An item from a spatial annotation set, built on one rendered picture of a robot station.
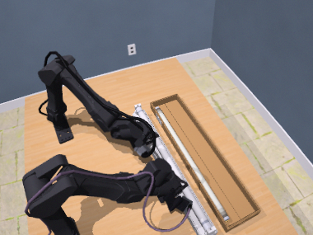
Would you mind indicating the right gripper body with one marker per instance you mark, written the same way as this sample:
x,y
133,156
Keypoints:
x,y
166,193

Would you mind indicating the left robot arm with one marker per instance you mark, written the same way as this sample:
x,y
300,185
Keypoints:
x,y
70,78

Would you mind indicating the long brown cardboard carton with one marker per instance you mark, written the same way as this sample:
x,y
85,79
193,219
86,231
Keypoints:
x,y
226,185

